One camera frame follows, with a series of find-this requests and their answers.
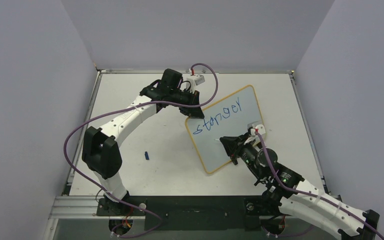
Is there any purple cable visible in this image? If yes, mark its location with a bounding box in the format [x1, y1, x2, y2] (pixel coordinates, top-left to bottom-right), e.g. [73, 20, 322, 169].
[63, 62, 219, 239]
[253, 130, 384, 240]

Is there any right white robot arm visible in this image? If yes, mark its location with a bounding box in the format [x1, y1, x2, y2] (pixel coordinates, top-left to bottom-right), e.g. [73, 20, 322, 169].
[219, 133, 381, 240]

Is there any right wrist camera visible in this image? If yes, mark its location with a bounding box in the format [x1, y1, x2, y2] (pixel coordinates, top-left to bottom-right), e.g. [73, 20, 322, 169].
[245, 121, 267, 145]

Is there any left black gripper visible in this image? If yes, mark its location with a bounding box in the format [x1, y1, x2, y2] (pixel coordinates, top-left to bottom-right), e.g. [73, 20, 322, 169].
[169, 88, 204, 119]

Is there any blue marker cap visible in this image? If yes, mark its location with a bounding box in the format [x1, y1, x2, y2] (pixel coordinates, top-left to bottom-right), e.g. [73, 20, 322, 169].
[144, 151, 150, 161]

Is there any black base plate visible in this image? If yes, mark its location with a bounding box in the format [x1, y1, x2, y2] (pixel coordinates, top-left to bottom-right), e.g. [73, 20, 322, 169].
[95, 195, 281, 231]

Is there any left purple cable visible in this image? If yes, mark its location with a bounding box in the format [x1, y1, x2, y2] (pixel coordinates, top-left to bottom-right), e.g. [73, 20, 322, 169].
[63, 62, 219, 239]

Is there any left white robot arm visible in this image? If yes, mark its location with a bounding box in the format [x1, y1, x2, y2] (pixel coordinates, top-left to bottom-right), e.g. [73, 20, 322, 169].
[81, 68, 205, 215]

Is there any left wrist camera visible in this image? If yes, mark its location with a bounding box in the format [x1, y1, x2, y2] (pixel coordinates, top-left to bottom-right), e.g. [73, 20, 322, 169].
[185, 74, 205, 93]

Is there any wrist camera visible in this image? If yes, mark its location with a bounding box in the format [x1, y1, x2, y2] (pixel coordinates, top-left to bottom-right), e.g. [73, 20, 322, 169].
[245, 121, 267, 145]
[185, 74, 205, 93]

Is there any yellow framed whiteboard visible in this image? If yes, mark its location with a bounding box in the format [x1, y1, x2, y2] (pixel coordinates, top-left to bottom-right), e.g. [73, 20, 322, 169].
[185, 85, 264, 174]

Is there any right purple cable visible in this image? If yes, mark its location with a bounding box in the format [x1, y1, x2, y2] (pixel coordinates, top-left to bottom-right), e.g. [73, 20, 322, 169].
[253, 130, 384, 240]

